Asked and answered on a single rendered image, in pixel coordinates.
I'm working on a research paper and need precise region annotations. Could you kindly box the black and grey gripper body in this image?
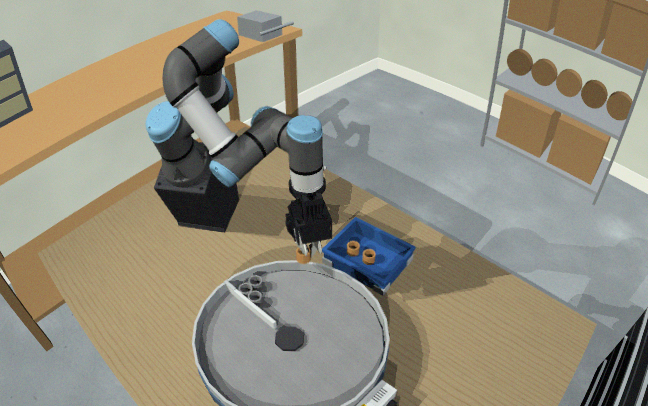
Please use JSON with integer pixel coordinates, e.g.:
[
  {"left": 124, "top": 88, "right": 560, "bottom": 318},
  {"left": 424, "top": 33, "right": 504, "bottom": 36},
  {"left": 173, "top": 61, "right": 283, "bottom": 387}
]
[{"left": 288, "top": 177, "right": 332, "bottom": 245}]

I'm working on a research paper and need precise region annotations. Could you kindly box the blue crate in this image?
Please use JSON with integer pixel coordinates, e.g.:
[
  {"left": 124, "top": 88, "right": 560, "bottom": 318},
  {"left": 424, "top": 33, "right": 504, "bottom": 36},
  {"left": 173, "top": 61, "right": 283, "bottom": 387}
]
[{"left": 322, "top": 217, "right": 416, "bottom": 296}]

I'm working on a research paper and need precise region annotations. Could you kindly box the grey metal sleeve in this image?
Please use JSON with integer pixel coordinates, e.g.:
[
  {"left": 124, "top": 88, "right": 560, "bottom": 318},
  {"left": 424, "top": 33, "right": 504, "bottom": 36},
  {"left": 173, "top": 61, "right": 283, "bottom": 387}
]
[
  {"left": 248, "top": 275, "right": 263, "bottom": 292},
  {"left": 248, "top": 291, "right": 263, "bottom": 307},
  {"left": 239, "top": 283, "right": 253, "bottom": 298}
]

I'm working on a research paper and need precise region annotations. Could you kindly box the bronze bushing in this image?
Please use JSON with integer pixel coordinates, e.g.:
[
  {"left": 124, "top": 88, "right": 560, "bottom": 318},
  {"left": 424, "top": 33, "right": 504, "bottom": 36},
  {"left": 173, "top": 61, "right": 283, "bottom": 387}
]
[
  {"left": 347, "top": 241, "right": 360, "bottom": 257},
  {"left": 296, "top": 248, "right": 311, "bottom": 264},
  {"left": 362, "top": 249, "right": 376, "bottom": 265}
]

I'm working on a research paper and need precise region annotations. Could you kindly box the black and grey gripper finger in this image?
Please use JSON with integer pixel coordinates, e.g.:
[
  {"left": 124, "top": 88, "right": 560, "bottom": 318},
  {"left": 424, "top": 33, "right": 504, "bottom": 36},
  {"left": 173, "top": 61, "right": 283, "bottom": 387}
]
[
  {"left": 309, "top": 241, "right": 322, "bottom": 257},
  {"left": 285, "top": 213, "right": 309, "bottom": 256}
]

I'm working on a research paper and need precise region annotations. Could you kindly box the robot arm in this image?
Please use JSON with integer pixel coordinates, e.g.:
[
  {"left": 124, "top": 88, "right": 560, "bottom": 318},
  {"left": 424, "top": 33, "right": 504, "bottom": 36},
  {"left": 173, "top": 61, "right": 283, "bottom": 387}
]
[{"left": 146, "top": 19, "right": 326, "bottom": 193}]

